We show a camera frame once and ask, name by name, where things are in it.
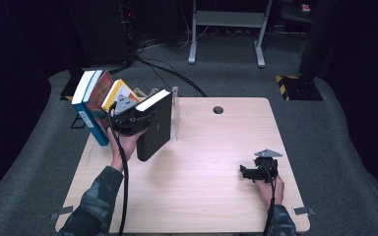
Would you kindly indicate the white extendable book rack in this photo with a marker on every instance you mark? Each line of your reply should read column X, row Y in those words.
column 175, row 114

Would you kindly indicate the person's right hand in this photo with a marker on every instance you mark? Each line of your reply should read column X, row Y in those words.
column 269, row 193

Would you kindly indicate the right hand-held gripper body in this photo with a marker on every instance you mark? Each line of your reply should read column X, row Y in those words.
column 265, row 168

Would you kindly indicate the black floor stand base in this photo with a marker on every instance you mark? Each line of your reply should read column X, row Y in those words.
column 70, row 88

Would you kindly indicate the blue book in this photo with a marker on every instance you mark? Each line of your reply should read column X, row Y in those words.
column 90, row 124

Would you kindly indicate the grey tape strip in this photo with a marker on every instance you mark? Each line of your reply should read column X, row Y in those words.
column 303, row 210
column 60, row 212

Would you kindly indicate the black equipment cabinet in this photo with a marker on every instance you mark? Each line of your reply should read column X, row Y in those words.
column 101, row 29

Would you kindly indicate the white metal stand frame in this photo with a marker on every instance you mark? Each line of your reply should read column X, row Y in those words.
column 229, row 19

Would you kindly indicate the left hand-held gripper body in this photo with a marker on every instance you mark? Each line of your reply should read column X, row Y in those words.
column 124, row 121

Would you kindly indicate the black upright column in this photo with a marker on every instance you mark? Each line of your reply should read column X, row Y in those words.
column 315, row 39

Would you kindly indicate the yellow book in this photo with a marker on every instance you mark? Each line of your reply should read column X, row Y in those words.
column 116, row 90

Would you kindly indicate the black yellow striped base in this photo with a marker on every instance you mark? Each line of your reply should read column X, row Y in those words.
column 297, row 88

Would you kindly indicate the black book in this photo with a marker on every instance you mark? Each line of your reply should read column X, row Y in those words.
column 154, row 131

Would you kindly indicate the person's left hand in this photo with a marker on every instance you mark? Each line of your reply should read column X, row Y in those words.
column 126, row 147

